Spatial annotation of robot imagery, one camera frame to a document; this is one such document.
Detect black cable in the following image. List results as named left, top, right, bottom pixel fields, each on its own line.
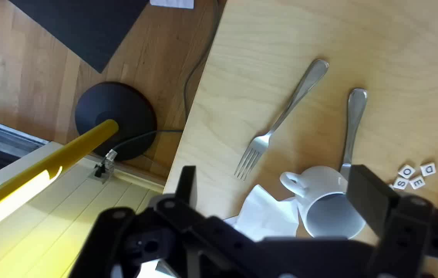
left=111, top=0, right=230, bottom=155

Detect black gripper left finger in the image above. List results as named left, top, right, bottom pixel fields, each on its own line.
left=176, top=166, right=196, bottom=206

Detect silver metal fork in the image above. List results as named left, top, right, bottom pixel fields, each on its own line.
left=234, top=58, right=328, bottom=180

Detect white ceramic mug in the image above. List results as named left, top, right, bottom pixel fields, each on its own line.
left=279, top=166, right=365, bottom=240

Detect dark floor mat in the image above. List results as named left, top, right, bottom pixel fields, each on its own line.
left=11, top=0, right=149, bottom=73

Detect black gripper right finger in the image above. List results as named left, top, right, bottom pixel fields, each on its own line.
left=347, top=166, right=399, bottom=235

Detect silver metal knife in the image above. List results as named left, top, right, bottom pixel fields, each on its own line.
left=339, top=88, right=367, bottom=178

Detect white paper sheet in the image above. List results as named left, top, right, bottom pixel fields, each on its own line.
left=149, top=0, right=194, bottom=10

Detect white letter tile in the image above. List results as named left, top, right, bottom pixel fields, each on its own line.
left=392, top=178, right=409, bottom=190
left=409, top=177, right=426, bottom=190
left=419, top=163, right=436, bottom=177
left=398, top=164, right=415, bottom=180

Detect yellow pole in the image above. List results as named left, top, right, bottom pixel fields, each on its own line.
left=0, top=119, right=119, bottom=215

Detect white paper napkin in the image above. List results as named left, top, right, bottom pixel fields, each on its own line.
left=227, top=186, right=299, bottom=241

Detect black round lamp base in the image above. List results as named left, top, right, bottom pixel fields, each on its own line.
left=74, top=82, right=157, bottom=161

